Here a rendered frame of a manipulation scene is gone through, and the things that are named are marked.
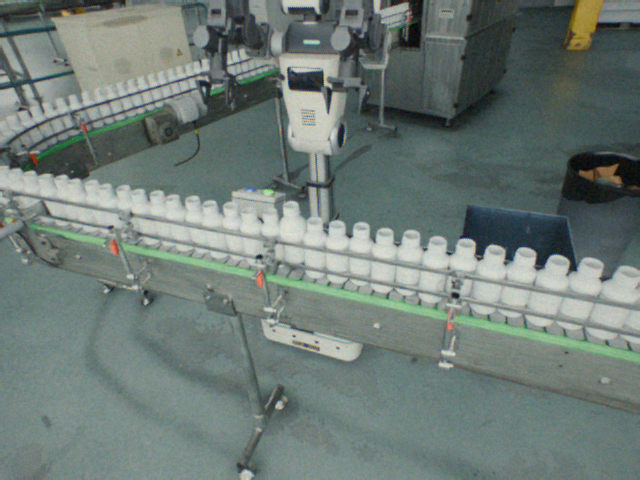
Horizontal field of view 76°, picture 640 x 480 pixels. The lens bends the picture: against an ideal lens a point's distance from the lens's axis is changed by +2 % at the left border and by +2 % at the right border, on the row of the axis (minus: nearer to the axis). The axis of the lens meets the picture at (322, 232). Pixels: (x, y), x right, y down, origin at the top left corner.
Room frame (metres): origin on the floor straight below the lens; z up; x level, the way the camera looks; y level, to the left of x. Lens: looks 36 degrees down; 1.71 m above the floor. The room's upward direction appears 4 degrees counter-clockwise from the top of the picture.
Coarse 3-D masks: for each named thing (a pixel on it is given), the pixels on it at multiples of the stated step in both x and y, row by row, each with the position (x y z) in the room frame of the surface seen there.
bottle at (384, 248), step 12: (384, 228) 0.76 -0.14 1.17; (384, 240) 0.73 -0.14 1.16; (372, 252) 0.74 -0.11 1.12; (384, 252) 0.72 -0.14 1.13; (396, 252) 0.73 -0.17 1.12; (372, 264) 0.74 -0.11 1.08; (384, 264) 0.72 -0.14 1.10; (372, 276) 0.74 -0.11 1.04; (384, 276) 0.72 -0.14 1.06; (384, 288) 0.72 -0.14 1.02
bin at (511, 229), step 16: (480, 208) 1.16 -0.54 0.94; (496, 208) 1.14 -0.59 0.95; (464, 224) 1.06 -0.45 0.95; (480, 224) 1.16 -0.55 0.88; (496, 224) 1.14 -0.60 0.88; (512, 224) 1.12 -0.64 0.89; (528, 224) 1.10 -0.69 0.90; (544, 224) 1.08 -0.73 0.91; (560, 224) 1.07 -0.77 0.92; (480, 240) 1.15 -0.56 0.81; (496, 240) 1.13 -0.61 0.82; (512, 240) 1.11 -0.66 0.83; (528, 240) 1.10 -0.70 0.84; (544, 240) 1.08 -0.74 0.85; (560, 240) 1.04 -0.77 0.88; (512, 256) 1.11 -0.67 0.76; (544, 256) 1.07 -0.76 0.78; (576, 256) 0.87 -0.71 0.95
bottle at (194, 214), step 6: (192, 198) 0.97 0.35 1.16; (198, 198) 0.96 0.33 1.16; (186, 204) 0.94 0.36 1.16; (192, 204) 0.93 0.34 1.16; (198, 204) 0.94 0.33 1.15; (192, 210) 0.93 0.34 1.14; (198, 210) 0.94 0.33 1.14; (186, 216) 0.94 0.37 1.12; (192, 216) 0.93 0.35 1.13; (198, 216) 0.93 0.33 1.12; (186, 222) 0.94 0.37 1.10; (192, 222) 0.92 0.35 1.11; (198, 222) 0.92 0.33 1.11; (192, 228) 0.92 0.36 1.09; (192, 234) 0.93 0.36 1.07; (198, 234) 0.92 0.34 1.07; (204, 234) 0.93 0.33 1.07; (198, 240) 0.92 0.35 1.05; (204, 240) 0.92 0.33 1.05; (204, 252) 0.92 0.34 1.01
